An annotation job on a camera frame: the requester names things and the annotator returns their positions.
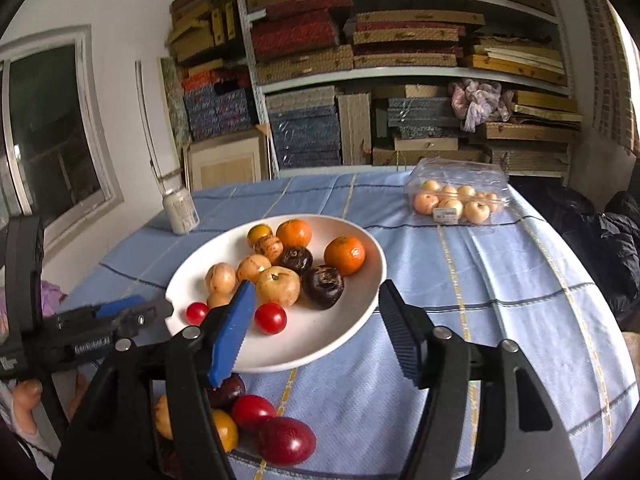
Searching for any white drink can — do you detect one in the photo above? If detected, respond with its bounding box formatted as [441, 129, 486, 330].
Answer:
[162, 187, 200, 235]

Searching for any group of pale small fruits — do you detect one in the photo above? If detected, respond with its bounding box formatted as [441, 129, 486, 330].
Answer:
[414, 180, 501, 224]

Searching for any green marbled board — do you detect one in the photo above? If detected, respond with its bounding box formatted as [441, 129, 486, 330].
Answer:
[160, 56, 193, 147]

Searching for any white oval plate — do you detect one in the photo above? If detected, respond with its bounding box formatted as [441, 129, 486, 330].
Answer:
[165, 214, 388, 373]

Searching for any tan woven leaning box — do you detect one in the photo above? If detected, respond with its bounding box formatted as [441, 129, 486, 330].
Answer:
[337, 91, 373, 166]

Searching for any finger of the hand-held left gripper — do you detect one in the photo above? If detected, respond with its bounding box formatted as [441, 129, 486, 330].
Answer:
[50, 295, 175, 343]

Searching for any stack of red patterned boxes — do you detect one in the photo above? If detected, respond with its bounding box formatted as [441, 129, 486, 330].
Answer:
[250, 0, 353, 63]

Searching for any pile of tan woven boxes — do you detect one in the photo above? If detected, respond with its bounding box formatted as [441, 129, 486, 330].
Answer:
[242, 0, 486, 86]

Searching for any yellow orange round fruit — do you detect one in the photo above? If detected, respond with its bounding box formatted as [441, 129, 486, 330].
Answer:
[154, 395, 175, 441]
[210, 408, 240, 453]

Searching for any wooden framed panel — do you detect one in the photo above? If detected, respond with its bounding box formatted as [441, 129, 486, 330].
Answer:
[182, 125, 273, 192]

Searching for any dark brown passion fruit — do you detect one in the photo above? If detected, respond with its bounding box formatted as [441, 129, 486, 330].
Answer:
[279, 246, 314, 275]
[301, 265, 345, 310]

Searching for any stack of blue floral boxes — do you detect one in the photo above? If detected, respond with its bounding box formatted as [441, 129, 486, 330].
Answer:
[182, 70, 253, 142]

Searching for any white shelf unit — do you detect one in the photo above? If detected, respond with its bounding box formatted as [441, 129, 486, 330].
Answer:
[235, 0, 573, 181]

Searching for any pile of olive wooden boxes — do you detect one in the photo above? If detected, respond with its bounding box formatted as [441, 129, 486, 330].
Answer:
[167, 0, 241, 66]

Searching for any person's left hand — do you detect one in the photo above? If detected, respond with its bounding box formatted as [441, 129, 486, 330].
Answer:
[11, 372, 92, 436]

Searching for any dark purple plum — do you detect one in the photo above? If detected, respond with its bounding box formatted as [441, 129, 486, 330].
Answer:
[207, 373, 247, 410]

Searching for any pile of yellow wooden boxes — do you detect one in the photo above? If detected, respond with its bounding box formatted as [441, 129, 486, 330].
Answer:
[442, 0, 583, 176]

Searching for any small yellow mandarin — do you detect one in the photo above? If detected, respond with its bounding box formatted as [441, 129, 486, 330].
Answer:
[247, 224, 274, 248]

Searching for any small orange mandarin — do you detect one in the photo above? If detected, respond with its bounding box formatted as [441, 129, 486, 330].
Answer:
[276, 219, 313, 250]

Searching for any stack of dark blue boxes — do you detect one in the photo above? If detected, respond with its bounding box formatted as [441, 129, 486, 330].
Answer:
[387, 97, 463, 138]

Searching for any checked beige curtain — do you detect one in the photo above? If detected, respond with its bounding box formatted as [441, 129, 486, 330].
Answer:
[575, 0, 640, 153]

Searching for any pink cloth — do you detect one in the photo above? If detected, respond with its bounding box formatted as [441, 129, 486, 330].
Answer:
[41, 280, 68, 317]

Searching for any white narrow panel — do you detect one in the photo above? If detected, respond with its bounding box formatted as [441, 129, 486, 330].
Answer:
[135, 60, 168, 183]

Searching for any clear plastic clamshell box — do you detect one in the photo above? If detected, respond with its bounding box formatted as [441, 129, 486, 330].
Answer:
[404, 157, 511, 226]

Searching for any pink plastic bag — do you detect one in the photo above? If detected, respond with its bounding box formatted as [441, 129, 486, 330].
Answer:
[448, 79, 502, 132]

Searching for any large orange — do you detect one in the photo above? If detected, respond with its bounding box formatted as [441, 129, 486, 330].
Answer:
[324, 236, 367, 277]

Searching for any black jacket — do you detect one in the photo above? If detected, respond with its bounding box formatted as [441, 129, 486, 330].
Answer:
[510, 175, 640, 331]

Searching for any small yellow pepino melon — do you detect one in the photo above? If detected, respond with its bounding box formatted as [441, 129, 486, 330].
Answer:
[236, 254, 272, 283]

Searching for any white framed window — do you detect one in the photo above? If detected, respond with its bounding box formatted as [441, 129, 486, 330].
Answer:
[0, 25, 124, 261]

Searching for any large red tomato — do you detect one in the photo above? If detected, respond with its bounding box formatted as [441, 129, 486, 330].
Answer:
[257, 416, 317, 465]

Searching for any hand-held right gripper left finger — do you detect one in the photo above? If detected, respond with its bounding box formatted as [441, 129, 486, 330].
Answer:
[52, 280, 258, 480]

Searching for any stack of blue grey boxes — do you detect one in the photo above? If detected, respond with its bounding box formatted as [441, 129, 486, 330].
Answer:
[265, 87, 343, 168]

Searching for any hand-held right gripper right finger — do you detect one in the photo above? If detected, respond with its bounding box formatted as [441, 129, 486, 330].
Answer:
[378, 280, 571, 480]

